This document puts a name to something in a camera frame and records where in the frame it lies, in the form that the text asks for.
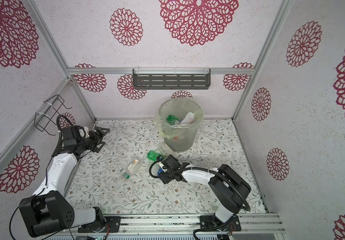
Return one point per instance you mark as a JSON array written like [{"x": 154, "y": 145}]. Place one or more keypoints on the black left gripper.
[{"x": 98, "y": 138}]

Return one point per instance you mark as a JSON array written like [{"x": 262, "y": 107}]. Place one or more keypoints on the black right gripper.
[{"x": 163, "y": 178}]

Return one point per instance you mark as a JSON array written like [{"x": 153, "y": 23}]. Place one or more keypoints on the crushed Pocari bottle blue label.
[{"x": 159, "y": 171}]

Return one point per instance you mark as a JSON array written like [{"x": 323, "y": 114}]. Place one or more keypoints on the green bottle yellow cap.
[
  {"x": 173, "y": 120},
  {"x": 154, "y": 156}
]

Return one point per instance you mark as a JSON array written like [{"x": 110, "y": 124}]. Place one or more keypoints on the clear bottle white yellow label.
[{"x": 131, "y": 168}]

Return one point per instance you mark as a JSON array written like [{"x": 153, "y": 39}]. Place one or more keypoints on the clear bottle red cap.
[{"x": 188, "y": 119}]

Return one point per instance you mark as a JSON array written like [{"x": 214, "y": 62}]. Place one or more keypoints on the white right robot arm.
[{"x": 230, "y": 189}]

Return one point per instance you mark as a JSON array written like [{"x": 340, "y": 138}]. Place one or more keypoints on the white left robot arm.
[{"x": 47, "y": 211}]

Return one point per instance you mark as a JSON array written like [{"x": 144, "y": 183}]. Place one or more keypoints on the silver mesh waste bin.
[{"x": 182, "y": 143}]

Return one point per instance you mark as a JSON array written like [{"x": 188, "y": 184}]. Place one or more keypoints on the green plastic bin liner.
[{"x": 178, "y": 107}]

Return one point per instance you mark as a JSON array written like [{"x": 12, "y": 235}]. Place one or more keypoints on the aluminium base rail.
[{"x": 186, "y": 223}]

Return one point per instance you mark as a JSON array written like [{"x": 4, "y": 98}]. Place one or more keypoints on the black wire wall rack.
[{"x": 43, "y": 119}]

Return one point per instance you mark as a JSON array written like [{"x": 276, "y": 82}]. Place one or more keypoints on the dark grey wall shelf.
[{"x": 171, "y": 80}]

